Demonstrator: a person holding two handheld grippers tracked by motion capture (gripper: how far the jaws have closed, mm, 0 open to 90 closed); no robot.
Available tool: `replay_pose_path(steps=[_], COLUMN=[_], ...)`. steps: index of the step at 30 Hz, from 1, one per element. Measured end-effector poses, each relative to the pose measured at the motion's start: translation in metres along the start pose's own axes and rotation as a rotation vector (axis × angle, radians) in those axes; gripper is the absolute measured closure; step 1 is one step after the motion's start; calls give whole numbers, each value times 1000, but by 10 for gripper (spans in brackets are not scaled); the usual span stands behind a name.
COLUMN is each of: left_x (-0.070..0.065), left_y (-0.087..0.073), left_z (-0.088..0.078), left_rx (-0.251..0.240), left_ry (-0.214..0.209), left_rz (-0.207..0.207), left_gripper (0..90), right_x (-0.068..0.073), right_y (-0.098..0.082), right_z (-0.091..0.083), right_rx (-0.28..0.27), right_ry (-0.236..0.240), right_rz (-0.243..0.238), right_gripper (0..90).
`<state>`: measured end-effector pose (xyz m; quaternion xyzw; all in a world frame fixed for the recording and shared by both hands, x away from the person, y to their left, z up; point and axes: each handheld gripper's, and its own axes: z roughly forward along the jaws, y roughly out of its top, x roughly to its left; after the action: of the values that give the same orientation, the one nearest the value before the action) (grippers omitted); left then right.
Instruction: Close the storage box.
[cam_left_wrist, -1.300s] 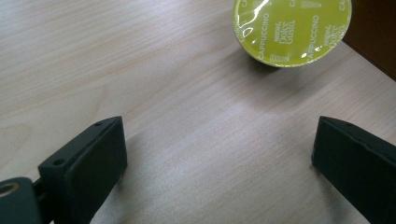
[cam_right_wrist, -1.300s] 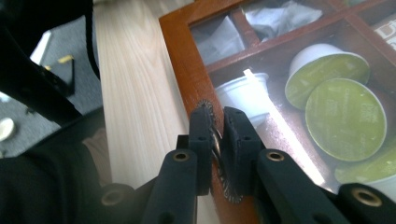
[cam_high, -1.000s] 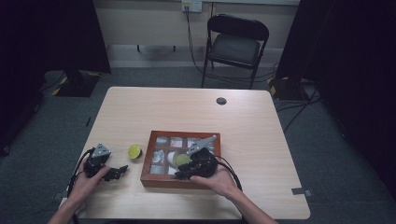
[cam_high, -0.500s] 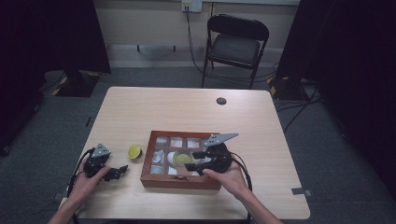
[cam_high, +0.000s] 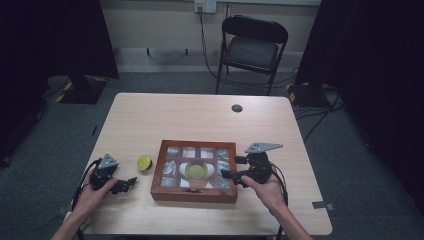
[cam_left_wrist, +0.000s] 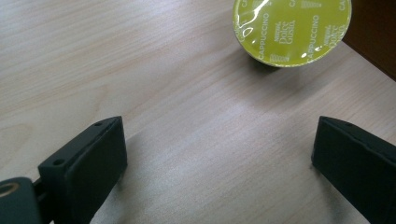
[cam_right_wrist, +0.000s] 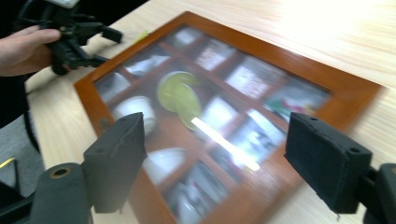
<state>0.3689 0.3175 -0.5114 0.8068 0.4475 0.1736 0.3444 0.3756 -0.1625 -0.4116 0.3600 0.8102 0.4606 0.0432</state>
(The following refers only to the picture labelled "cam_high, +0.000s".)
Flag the black floor cables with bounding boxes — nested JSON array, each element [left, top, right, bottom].
[[293, 87, 346, 143]]

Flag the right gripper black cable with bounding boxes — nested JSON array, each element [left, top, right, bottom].
[[270, 162, 290, 240]]

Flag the black curtain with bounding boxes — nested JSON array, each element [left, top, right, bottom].
[[0, 0, 120, 101], [294, 0, 424, 214]]

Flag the person's left hand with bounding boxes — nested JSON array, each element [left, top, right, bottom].
[[70, 167, 119, 218]]

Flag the black folding chair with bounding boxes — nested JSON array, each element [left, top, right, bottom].
[[215, 14, 289, 96]]

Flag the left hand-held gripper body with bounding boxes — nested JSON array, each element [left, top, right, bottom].
[[88, 152, 126, 192]]

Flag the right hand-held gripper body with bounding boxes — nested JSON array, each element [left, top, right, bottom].
[[244, 142, 284, 185]]

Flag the person's right hand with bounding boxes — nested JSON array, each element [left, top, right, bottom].
[[240, 169, 288, 218]]

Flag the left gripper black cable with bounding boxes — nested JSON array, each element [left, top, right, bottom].
[[71, 157, 103, 240]]

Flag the black stand base yellow stripes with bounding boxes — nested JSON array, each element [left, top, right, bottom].
[[54, 75, 110, 105], [285, 81, 332, 109]]

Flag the brown wooden compartment box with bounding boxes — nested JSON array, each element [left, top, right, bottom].
[[150, 139, 239, 205]]

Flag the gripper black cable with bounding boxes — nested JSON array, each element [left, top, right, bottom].
[[71, 157, 103, 240], [270, 162, 290, 240]]

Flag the group of small pale packets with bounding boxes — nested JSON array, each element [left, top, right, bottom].
[[159, 145, 232, 190]]

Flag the white rounded object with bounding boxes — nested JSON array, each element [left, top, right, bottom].
[[178, 161, 216, 189]]

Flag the white wall outlet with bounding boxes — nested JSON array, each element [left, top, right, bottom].
[[194, 0, 218, 15]]

